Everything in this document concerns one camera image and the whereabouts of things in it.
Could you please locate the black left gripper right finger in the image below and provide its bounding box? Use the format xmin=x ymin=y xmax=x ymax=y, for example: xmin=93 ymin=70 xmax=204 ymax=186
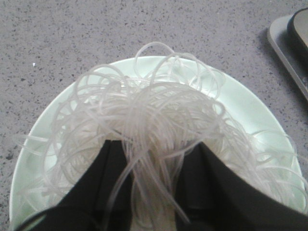
xmin=175 ymin=143 xmax=308 ymax=231

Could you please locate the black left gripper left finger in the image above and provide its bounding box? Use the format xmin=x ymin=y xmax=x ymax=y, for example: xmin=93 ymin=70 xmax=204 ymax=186
xmin=17 ymin=140 xmax=131 ymax=231

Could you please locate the white vermicelli noodle bundle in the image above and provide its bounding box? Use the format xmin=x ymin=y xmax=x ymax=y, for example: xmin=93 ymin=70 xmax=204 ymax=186
xmin=10 ymin=49 xmax=308 ymax=231

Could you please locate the pale green round plate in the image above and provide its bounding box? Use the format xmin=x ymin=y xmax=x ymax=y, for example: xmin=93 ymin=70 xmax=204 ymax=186
xmin=9 ymin=56 xmax=295 ymax=229

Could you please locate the black silver kitchen scale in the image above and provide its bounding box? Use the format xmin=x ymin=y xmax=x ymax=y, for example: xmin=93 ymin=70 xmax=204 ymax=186
xmin=268 ymin=8 xmax=308 ymax=98

